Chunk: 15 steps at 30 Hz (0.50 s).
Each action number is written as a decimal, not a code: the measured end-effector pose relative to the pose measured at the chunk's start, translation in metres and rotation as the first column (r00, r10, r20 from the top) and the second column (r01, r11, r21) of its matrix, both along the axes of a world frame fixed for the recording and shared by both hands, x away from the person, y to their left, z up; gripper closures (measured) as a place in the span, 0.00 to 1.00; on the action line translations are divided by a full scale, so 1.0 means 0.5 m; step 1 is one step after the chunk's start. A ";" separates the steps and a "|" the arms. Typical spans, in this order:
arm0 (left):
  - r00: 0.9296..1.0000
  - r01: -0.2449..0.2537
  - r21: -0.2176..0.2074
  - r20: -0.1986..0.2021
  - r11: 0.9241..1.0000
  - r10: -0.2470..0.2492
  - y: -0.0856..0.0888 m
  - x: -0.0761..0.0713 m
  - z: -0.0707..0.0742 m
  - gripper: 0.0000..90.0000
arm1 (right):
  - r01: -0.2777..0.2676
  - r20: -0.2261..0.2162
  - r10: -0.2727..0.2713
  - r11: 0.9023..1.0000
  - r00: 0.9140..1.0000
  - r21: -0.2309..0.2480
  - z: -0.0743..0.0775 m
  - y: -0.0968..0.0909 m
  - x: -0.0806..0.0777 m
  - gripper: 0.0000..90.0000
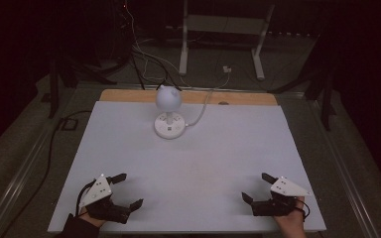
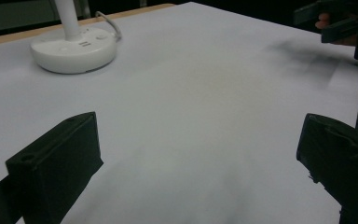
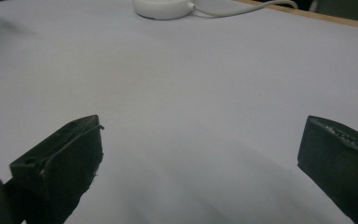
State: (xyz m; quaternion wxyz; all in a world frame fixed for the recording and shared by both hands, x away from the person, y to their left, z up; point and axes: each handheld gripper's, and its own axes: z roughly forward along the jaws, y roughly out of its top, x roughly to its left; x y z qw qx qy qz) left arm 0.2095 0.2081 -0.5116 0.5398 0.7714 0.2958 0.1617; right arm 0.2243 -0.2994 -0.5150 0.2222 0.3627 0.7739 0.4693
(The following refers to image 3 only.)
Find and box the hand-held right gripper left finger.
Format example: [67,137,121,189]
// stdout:
[9,114,105,224]

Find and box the white round device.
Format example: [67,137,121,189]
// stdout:
[132,0,197,21]

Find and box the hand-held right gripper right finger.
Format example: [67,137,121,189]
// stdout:
[296,115,358,224]

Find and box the white cable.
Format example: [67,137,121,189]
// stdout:
[192,0,299,18]

